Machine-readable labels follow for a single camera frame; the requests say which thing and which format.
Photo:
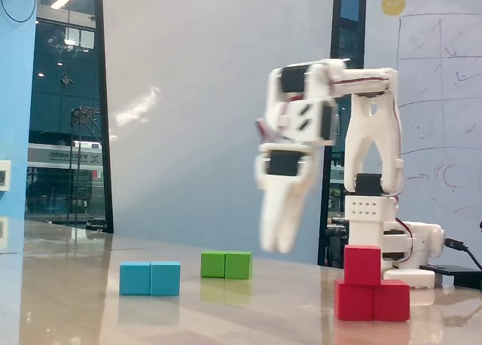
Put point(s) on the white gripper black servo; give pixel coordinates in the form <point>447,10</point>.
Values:
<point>283,183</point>

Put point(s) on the small red cube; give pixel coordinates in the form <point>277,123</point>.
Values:
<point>362,266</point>

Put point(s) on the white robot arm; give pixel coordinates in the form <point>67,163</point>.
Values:
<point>357,149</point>

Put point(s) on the long green block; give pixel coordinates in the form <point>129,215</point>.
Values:
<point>226,265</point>

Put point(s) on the long red block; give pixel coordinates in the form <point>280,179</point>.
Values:
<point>371,303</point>

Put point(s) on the long blue block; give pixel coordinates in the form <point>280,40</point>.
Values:
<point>150,279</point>

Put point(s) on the flat black box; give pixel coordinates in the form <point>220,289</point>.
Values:
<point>459,275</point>

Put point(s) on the whiteboard with marker drawings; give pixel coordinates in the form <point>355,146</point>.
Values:
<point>444,96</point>

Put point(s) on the dark metal scaffold tower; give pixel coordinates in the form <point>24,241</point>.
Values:
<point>77,164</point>

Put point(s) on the yellow round sticker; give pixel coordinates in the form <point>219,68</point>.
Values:
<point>393,3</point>

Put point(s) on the black window frame post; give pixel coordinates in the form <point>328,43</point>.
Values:
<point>348,21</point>
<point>102,115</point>

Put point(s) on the white wall socket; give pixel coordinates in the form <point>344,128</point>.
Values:
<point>3,175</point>

